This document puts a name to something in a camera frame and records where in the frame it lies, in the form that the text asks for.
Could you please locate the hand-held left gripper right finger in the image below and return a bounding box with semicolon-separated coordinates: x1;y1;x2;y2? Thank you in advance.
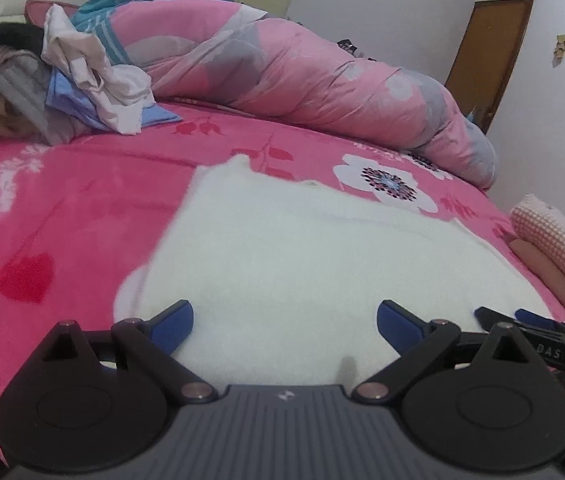
353;300;533;405

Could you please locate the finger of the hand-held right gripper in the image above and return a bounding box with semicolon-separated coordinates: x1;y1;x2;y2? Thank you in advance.
515;308;565;335
473;306;526;333

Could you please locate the dark cloth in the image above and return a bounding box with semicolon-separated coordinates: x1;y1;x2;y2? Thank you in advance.
0;22;46;53

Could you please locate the brown wooden door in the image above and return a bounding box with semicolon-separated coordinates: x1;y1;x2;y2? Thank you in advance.
445;0;534;135

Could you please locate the beige folded garment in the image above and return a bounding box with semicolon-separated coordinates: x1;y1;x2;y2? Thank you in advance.
510;237;565;312

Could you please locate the pink checkered folded sweater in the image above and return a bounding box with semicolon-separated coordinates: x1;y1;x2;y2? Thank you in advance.
510;194;565;291

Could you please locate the cream white sweater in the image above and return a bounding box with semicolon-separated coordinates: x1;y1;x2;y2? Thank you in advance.
112;154;556;386

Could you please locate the white crumpled cloth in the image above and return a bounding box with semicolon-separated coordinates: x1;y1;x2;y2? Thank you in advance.
41;4;156;136

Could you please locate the pink grey floral duvet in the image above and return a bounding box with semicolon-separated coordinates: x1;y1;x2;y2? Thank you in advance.
70;0;501;191

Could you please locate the grey ribbed cloth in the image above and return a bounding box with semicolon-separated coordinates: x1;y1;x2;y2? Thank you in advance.
0;55;88;146

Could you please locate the pink pillow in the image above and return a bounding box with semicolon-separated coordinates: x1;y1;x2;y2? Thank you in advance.
25;1;80;27

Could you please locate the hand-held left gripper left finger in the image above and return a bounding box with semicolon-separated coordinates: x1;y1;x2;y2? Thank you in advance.
41;300;218;403

